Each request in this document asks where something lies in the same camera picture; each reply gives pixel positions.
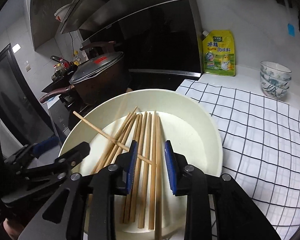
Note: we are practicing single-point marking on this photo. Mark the glass pot lid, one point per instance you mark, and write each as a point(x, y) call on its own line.
point(97, 67)

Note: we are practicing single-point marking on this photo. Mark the bundle of wooden chopsticks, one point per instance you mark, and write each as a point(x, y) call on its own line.
point(145, 130)

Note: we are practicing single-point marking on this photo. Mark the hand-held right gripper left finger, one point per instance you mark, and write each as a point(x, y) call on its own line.
point(132, 167)

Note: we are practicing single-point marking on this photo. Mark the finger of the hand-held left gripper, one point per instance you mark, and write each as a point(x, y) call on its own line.
point(77, 151)
point(46, 145)

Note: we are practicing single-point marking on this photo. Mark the white black checked cloth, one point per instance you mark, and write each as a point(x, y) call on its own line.
point(260, 135)

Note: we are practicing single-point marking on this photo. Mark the white bowl red print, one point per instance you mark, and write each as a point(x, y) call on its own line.
point(63, 12)

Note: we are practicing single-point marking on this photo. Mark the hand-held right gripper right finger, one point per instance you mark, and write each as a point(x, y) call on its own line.
point(171, 167)

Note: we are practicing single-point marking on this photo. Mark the person's left hand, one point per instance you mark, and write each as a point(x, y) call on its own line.
point(12, 230)

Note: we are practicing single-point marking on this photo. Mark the single wooden chopstick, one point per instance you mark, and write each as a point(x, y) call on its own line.
point(95, 127)

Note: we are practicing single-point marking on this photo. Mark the brown cooking pot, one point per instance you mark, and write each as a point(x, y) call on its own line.
point(102, 90)

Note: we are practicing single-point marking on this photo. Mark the blue floral ceramic bowl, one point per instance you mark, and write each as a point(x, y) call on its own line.
point(275, 70)
point(275, 92)
point(275, 83)

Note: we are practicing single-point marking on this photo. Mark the blue wall sticker hook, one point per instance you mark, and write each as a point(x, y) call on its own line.
point(291, 29)

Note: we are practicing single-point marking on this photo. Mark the cream round basin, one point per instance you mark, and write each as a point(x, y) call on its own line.
point(190, 135)

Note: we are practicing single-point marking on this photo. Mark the black range hood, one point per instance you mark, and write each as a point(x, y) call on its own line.
point(160, 42)

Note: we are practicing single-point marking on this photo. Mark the white wall switch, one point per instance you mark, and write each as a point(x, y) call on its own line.
point(27, 65)

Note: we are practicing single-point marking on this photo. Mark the yellow seasoning pouch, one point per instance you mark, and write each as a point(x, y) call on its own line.
point(220, 55)

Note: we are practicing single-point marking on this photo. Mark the row of condiment bottles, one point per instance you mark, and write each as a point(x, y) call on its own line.
point(67, 66)

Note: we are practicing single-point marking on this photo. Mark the dark glass door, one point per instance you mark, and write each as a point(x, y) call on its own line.
point(12, 100)

